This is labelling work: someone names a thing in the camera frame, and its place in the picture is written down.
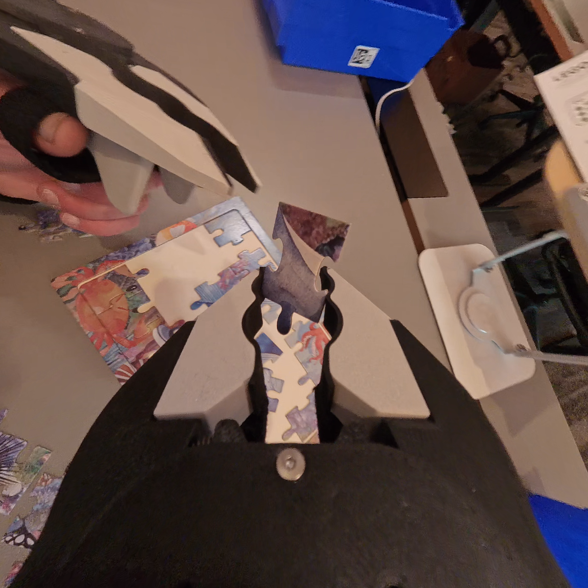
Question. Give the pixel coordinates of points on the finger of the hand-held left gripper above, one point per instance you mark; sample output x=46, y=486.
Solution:
x=183, y=99
x=138, y=133

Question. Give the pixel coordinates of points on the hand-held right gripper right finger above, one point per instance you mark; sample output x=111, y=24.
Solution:
x=381, y=376

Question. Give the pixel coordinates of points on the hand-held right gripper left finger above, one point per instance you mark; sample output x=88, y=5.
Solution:
x=202, y=376

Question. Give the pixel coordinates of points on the ocean print puzzle board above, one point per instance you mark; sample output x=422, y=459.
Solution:
x=183, y=257

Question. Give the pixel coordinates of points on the purple and navy puzzle piece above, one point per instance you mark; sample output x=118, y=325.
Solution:
x=294, y=280

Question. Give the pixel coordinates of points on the person's left hand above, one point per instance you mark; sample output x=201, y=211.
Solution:
x=82, y=206

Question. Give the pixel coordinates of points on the white stand base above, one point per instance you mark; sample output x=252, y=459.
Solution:
x=441, y=285

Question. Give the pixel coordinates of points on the group of assembled puzzle pieces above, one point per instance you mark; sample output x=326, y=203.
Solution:
x=105, y=317

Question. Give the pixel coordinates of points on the blue bin with tag sticker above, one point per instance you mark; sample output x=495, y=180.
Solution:
x=344, y=32

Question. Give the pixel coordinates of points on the pile of loose puzzle pieces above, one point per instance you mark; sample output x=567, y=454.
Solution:
x=18, y=464

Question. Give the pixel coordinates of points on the blue plastic storage bin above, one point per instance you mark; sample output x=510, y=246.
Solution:
x=565, y=542

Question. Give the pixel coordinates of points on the brown bag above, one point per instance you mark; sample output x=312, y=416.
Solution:
x=459, y=59

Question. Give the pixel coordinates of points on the metal stand bracket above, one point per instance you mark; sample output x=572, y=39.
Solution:
x=551, y=356

